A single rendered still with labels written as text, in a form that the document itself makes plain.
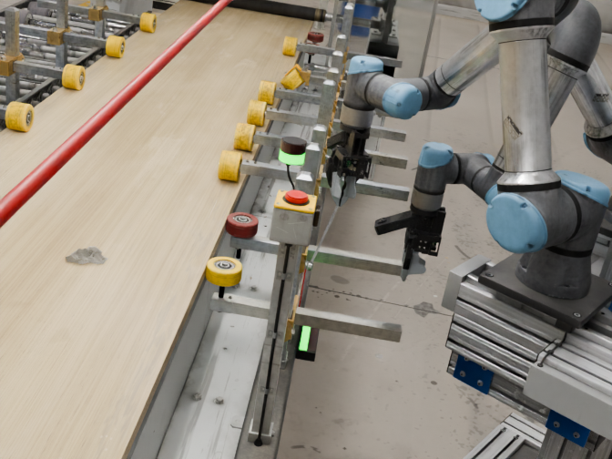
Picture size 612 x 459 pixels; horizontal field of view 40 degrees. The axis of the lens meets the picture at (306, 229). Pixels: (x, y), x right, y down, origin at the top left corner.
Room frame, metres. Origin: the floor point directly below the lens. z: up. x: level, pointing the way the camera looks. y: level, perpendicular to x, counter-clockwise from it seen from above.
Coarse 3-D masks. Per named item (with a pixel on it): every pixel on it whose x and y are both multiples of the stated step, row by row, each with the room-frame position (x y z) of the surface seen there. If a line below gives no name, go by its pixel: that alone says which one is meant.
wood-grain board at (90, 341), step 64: (128, 64) 3.09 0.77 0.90; (192, 64) 3.23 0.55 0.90; (256, 64) 3.39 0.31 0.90; (64, 128) 2.30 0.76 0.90; (128, 128) 2.39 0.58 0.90; (192, 128) 2.48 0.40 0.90; (256, 128) 2.58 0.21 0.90; (0, 192) 1.81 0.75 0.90; (64, 192) 1.87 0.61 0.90; (128, 192) 1.93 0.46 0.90; (192, 192) 1.99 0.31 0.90; (0, 256) 1.51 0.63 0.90; (64, 256) 1.55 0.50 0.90; (128, 256) 1.60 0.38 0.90; (192, 256) 1.65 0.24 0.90; (0, 320) 1.28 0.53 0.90; (64, 320) 1.32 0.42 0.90; (128, 320) 1.35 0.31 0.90; (0, 384) 1.10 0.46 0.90; (64, 384) 1.13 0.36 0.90; (128, 384) 1.15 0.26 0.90; (0, 448) 0.95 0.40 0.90; (64, 448) 0.98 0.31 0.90; (128, 448) 1.02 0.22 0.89
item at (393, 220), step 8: (392, 216) 1.88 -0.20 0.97; (400, 216) 1.87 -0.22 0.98; (408, 216) 1.85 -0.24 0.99; (416, 216) 1.84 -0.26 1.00; (376, 224) 1.86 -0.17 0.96; (384, 224) 1.85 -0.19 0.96; (392, 224) 1.84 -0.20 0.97; (400, 224) 1.84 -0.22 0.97; (408, 224) 1.84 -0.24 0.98; (416, 224) 1.84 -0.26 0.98; (376, 232) 1.85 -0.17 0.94; (384, 232) 1.85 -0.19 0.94
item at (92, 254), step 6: (90, 246) 1.59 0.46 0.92; (78, 252) 1.56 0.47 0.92; (84, 252) 1.56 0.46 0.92; (90, 252) 1.56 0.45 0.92; (96, 252) 1.56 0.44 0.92; (66, 258) 1.54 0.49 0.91; (72, 258) 1.54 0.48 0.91; (78, 258) 1.55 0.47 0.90; (84, 258) 1.54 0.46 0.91; (90, 258) 1.55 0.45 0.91; (96, 258) 1.55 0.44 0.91; (102, 258) 1.56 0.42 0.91
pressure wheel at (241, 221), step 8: (232, 216) 1.88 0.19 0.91; (240, 216) 1.89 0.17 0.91; (248, 216) 1.89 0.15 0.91; (232, 224) 1.84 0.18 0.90; (240, 224) 1.84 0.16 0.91; (248, 224) 1.84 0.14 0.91; (256, 224) 1.86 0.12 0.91; (232, 232) 1.84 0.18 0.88; (240, 232) 1.83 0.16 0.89; (248, 232) 1.84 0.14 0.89; (256, 232) 1.86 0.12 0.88
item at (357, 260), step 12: (240, 240) 1.85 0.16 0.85; (252, 240) 1.86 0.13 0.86; (264, 240) 1.86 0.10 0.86; (264, 252) 1.85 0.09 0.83; (276, 252) 1.85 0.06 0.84; (312, 252) 1.85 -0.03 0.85; (324, 252) 1.85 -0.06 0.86; (336, 252) 1.86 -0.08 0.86; (348, 252) 1.87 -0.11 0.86; (336, 264) 1.85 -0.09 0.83; (348, 264) 1.85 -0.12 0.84; (360, 264) 1.85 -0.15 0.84; (372, 264) 1.85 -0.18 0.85; (384, 264) 1.85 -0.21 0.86; (396, 264) 1.85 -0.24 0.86
